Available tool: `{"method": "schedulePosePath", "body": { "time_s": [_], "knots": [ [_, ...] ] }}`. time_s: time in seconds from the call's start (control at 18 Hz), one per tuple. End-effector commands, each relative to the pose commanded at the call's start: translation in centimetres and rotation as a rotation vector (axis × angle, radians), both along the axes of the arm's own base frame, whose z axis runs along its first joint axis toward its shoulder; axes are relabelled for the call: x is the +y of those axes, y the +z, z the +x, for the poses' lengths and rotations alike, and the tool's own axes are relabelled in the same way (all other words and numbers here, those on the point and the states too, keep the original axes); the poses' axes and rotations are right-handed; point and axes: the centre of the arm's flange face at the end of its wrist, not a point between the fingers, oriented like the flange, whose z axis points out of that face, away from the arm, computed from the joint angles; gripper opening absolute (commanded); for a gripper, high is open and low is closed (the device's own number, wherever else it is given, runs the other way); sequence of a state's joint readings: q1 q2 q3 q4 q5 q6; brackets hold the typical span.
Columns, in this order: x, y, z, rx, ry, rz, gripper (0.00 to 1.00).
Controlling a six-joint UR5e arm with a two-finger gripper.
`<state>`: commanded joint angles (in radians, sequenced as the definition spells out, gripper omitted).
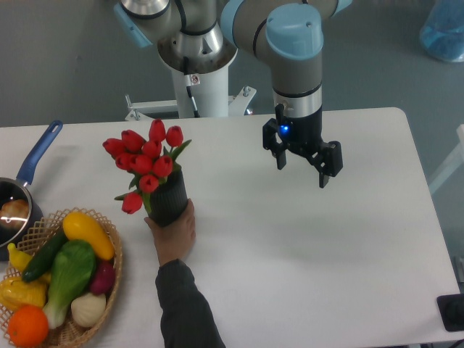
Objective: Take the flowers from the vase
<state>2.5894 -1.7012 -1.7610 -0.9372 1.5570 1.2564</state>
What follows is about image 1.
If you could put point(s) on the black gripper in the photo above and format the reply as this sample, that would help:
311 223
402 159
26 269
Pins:
327 158

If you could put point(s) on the dark grey ribbed vase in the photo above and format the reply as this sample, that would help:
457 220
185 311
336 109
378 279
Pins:
169 200

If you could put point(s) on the red tulip bouquet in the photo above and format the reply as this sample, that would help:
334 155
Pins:
152 161

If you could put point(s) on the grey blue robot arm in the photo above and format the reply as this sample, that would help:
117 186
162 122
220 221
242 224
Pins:
197 41

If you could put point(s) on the dark grey sleeved forearm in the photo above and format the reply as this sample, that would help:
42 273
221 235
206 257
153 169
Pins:
187 319

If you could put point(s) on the person's hand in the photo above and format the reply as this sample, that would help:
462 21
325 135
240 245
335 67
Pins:
174 241

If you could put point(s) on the black device at edge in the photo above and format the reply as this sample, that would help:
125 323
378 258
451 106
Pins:
451 311

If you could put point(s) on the purple red onion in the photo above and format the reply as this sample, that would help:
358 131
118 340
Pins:
104 278

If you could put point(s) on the yellow squash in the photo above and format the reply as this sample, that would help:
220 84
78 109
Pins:
80 226

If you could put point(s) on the green bok choy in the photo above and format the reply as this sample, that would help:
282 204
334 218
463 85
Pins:
71 272

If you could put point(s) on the white garlic bulb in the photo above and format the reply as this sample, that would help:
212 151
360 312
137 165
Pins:
88 309

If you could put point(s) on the green cucumber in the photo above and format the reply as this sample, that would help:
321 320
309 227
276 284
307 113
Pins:
44 257

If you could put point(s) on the brown bread roll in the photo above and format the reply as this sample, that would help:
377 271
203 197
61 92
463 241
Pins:
14 214

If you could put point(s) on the yellow banana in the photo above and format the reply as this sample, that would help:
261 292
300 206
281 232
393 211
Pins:
18 258

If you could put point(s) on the yellow corn cob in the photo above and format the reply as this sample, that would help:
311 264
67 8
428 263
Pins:
15 293

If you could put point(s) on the orange fruit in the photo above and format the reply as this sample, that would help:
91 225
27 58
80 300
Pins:
28 327

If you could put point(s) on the white frame at right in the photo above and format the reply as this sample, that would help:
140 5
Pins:
449 165

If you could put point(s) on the blue handled saucepan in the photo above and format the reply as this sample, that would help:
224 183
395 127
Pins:
13 189

